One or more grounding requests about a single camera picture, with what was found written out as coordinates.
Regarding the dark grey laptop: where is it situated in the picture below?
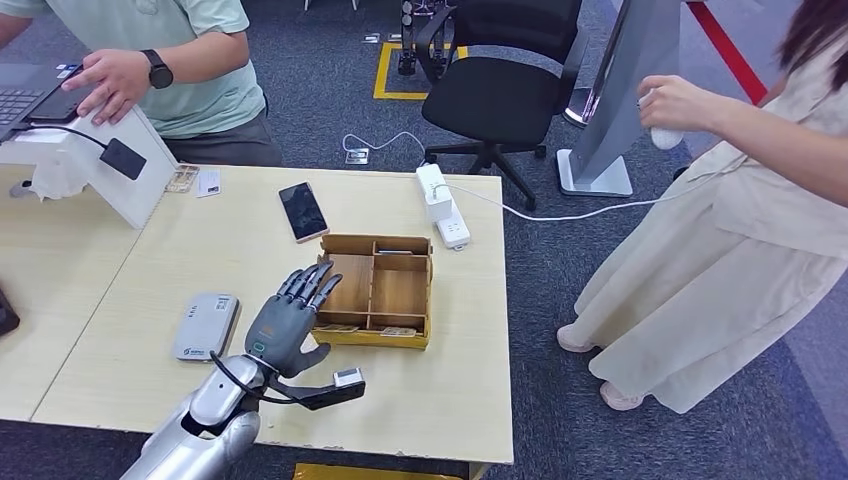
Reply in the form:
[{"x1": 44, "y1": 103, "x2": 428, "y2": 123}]
[{"x1": 0, "y1": 62, "x2": 84, "y2": 144}]

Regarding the black flat object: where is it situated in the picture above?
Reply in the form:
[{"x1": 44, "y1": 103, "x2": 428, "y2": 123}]
[{"x1": 0, "y1": 284, "x2": 22, "y2": 339}]

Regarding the person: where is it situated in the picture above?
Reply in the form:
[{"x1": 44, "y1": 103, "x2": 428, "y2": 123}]
[
  {"x1": 556, "y1": 0, "x2": 848, "y2": 415},
  {"x1": 0, "y1": 0, "x2": 283, "y2": 168}
]

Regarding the thin black adapter cable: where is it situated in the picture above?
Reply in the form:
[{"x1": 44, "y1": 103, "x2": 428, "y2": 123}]
[{"x1": 13, "y1": 123, "x2": 111, "y2": 152}]

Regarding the pale pink sneaker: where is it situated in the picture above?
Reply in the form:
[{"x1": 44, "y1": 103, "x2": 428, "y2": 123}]
[
  {"x1": 599, "y1": 382, "x2": 647, "y2": 413},
  {"x1": 556, "y1": 323, "x2": 598, "y2": 354}
]

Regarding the black wristwatch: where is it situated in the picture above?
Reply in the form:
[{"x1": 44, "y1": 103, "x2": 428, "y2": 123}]
[{"x1": 140, "y1": 48, "x2": 176, "y2": 91}]

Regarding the grey kiosk stand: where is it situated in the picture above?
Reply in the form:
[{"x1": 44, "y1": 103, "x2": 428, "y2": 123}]
[{"x1": 556, "y1": 0, "x2": 684, "y2": 199}]

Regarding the white power strip cord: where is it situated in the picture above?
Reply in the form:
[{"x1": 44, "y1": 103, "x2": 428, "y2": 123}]
[{"x1": 342, "y1": 132, "x2": 427, "y2": 167}]

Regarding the yellow box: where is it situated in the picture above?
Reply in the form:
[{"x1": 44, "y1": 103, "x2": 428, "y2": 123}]
[{"x1": 293, "y1": 463, "x2": 465, "y2": 480}]

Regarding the person's left hand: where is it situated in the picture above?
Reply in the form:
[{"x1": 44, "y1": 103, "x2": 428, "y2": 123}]
[
  {"x1": 60, "y1": 48, "x2": 155, "y2": 127},
  {"x1": 637, "y1": 74, "x2": 720, "y2": 134}
]

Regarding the black adapter box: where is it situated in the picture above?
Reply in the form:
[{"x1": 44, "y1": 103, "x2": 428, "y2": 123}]
[{"x1": 100, "y1": 137, "x2": 148, "y2": 181}]

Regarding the white charger plug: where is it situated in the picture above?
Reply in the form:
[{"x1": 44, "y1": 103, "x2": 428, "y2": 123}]
[{"x1": 424, "y1": 184, "x2": 454, "y2": 224}]

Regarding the yellow floor tape square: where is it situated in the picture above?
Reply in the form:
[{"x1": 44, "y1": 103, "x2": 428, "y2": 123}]
[{"x1": 372, "y1": 43, "x2": 469, "y2": 103}]

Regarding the white display stand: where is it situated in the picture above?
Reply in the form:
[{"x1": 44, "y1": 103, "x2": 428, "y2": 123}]
[{"x1": 0, "y1": 99, "x2": 179, "y2": 230}]

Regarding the white power strip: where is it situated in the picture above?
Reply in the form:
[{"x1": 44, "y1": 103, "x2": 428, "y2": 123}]
[{"x1": 415, "y1": 163, "x2": 472, "y2": 252}]

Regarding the white ID card with photo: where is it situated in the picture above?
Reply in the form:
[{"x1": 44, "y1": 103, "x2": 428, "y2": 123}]
[{"x1": 195, "y1": 169, "x2": 223, "y2": 199}]

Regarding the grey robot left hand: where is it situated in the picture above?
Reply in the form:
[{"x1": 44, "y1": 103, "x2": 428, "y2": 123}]
[{"x1": 243, "y1": 260, "x2": 344, "y2": 380}]

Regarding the white handheld device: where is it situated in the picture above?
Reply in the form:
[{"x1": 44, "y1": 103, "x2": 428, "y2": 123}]
[{"x1": 637, "y1": 92, "x2": 686, "y2": 151}]

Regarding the wooden divided organizer box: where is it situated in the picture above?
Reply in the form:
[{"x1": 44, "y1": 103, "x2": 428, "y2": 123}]
[{"x1": 309, "y1": 233, "x2": 434, "y2": 351}]

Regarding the grey-white card reader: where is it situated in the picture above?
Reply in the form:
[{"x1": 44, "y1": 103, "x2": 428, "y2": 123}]
[{"x1": 174, "y1": 293, "x2": 240, "y2": 363}]

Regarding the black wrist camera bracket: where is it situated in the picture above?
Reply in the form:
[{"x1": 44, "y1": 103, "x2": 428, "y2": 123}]
[{"x1": 268, "y1": 374, "x2": 368, "y2": 413}]

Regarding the black smartphone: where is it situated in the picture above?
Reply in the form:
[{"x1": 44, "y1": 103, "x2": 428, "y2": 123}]
[{"x1": 278, "y1": 182, "x2": 331, "y2": 245}]

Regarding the black office chair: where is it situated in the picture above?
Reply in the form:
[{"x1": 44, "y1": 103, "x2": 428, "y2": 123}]
[{"x1": 415, "y1": 0, "x2": 584, "y2": 212}]

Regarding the red floor tape line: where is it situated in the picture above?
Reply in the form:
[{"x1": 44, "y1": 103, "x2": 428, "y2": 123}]
[{"x1": 685, "y1": 1, "x2": 770, "y2": 106}]

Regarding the black metal frame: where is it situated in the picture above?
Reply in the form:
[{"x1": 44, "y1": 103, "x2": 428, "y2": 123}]
[{"x1": 397, "y1": 0, "x2": 458, "y2": 77}]

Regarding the crumpled white paper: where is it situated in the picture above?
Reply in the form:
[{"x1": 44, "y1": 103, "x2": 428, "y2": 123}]
[{"x1": 29, "y1": 162, "x2": 87, "y2": 202}]

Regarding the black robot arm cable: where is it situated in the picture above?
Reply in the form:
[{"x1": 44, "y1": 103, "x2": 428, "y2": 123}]
[{"x1": 209, "y1": 351, "x2": 299, "y2": 405}]

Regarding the long white charger cable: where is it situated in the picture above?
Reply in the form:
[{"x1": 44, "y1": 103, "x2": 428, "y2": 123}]
[{"x1": 433, "y1": 158, "x2": 747, "y2": 223}]

